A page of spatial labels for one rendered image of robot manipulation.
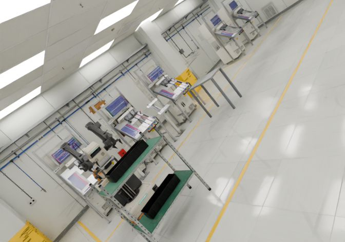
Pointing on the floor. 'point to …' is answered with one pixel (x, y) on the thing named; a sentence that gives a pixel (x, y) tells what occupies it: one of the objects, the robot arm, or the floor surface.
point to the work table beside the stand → (215, 85)
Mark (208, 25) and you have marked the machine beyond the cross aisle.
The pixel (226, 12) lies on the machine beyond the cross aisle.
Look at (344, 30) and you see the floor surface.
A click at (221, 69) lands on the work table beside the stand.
